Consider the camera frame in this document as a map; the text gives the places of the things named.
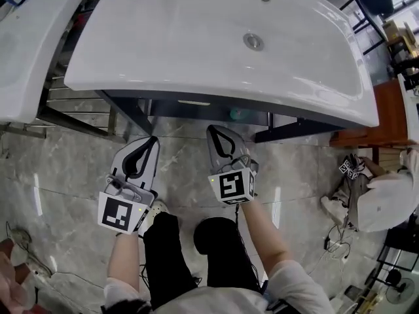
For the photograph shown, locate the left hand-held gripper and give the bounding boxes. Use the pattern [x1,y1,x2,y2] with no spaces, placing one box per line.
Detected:
[97,136,160,236]

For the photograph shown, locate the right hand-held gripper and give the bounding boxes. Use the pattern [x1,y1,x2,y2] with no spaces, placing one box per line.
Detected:
[206,125,259,206]

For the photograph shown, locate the person's left forearm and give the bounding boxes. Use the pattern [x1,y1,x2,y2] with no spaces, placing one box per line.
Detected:
[107,232,145,285]

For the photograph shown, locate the person's right forearm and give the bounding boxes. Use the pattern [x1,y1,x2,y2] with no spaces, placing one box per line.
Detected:
[240,198,294,273]

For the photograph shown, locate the white sink with black faucet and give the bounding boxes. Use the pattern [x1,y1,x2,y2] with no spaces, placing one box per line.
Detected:
[64,0,380,129]

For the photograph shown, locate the small teal item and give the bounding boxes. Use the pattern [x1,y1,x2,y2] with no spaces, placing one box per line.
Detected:
[228,107,250,121]

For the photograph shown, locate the person's white shoe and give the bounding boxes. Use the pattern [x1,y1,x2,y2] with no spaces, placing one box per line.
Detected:
[138,199,170,237]

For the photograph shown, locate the person's black trousers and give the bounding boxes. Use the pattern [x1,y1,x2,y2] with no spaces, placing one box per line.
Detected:
[141,212,263,311]

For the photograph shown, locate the person's white shirt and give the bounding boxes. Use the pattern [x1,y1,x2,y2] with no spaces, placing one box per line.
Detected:
[103,260,335,314]

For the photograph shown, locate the wooden cabinet with white top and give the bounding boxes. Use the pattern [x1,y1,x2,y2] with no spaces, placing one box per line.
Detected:
[328,73,419,150]

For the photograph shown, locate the black metal stand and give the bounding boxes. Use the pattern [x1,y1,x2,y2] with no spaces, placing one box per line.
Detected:
[376,214,419,271]

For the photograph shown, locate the cardboard box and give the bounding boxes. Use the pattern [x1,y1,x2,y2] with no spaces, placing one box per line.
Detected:
[382,19,419,46]

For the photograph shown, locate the black floor fan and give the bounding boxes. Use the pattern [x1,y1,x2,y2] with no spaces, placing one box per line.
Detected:
[384,268,417,304]

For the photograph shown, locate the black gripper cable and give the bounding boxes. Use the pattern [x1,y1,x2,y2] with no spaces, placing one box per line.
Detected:
[233,202,263,294]

